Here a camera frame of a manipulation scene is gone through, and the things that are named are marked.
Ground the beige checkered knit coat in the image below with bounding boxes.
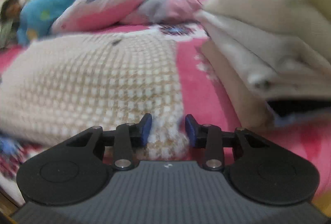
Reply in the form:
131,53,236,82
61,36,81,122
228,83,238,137
1,32,188,160

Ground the folded white clothes stack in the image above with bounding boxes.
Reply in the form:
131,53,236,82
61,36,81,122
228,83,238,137
195,0,330,128

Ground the pink floral bed sheet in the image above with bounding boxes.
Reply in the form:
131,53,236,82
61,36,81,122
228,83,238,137
0,22,331,204

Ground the dark patterned pillow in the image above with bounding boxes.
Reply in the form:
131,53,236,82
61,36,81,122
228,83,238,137
0,20,19,50

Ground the sleeping person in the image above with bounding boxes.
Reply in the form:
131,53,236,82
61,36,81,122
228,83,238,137
1,0,22,22

